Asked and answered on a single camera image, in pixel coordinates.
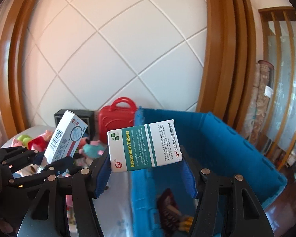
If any white bed sheet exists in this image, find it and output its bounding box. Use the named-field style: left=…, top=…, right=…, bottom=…
left=1, top=125, right=136, bottom=237

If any blue plastic storage crate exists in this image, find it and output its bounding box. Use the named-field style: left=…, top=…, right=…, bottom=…
left=131, top=108, right=287, bottom=236

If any rolled patterned carpet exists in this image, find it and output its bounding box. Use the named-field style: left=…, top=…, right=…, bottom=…
left=241, top=60, right=275, bottom=146

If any yellow white plush toy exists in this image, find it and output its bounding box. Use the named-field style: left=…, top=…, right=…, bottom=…
left=178, top=216, right=194, bottom=233

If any red plush toy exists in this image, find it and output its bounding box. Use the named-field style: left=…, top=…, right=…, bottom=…
left=28, top=135, right=51, bottom=152

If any black gift box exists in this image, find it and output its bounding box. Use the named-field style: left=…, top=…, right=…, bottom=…
left=54, top=109, right=96, bottom=139

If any teal plush toy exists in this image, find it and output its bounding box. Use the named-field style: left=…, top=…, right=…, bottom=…
left=78, top=138, right=105, bottom=159

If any green plush toy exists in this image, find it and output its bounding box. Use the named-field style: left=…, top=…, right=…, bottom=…
left=16, top=134, right=32, bottom=147

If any white blue red box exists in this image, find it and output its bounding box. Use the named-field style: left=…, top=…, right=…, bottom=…
left=42, top=110, right=88, bottom=164

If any wooden door frame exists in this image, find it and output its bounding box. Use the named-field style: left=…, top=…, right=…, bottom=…
left=196, top=0, right=256, bottom=132

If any dark maroon pouch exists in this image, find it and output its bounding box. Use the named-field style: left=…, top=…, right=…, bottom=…
left=156, top=188, right=182, bottom=236

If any white green medicine box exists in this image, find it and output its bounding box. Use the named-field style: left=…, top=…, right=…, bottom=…
left=107, top=119, right=182, bottom=173

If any red toy suitcase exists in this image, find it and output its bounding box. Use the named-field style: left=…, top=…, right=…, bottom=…
left=98, top=97, right=137, bottom=144

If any wooden glass partition screen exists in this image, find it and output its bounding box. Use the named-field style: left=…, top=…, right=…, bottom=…
left=258, top=7, right=296, bottom=170

